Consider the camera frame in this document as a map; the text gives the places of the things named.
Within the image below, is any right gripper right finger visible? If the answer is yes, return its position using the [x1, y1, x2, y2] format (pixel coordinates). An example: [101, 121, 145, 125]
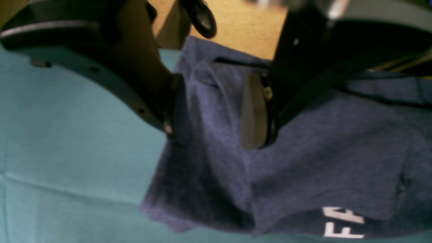
[241, 0, 432, 149]

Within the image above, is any blue-grey heathered T-shirt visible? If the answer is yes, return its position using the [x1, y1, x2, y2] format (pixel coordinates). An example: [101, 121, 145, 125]
[142, 37, 432, 238]

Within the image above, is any teal table cloth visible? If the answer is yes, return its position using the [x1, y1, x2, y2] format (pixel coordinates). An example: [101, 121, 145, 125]
[1, 48, 344, 243]

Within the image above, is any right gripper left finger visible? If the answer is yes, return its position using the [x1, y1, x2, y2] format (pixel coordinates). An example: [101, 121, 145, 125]
[1, 0, 189, 146]

